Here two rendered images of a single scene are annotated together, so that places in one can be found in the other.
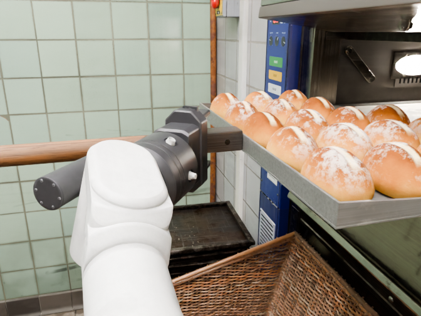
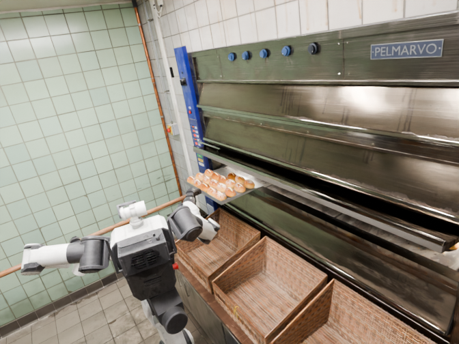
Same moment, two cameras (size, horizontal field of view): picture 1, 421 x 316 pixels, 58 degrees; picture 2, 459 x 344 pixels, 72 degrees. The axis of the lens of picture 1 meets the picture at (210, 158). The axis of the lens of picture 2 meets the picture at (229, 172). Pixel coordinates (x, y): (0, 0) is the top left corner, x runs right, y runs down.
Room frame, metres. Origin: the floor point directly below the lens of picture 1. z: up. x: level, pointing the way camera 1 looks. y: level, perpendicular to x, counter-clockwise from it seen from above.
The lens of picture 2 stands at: (-1.43, 0.26, 2.12)
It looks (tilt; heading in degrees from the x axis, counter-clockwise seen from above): 22 degrees down; 345
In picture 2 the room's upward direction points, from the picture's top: 10 degrees counter-clockwise
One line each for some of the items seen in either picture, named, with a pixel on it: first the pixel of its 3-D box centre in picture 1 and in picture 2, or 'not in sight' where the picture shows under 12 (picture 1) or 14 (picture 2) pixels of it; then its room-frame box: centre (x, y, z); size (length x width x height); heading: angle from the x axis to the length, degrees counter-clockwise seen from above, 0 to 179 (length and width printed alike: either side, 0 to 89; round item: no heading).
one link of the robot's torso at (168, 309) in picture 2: not in sight; (164, 302); (-0.14, 0.35, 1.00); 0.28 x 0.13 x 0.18; 15
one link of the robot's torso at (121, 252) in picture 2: not in sight; (146, 256); (-0.11, 0.37, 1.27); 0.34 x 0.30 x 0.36; 92
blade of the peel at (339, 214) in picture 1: (338, 132); (221, 182); (0.64, -0.22, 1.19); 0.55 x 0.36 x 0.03; 15
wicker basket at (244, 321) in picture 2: not in sight; (266, 288); (0.00, -0.23, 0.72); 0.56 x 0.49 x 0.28; 14
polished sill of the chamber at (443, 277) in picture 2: not in sight; (292, 205); (0.09, -0.50, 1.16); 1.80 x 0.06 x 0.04; 14
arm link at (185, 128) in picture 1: (173, 160); (190, 201); (0.47, 0.05, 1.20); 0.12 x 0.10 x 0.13; 160
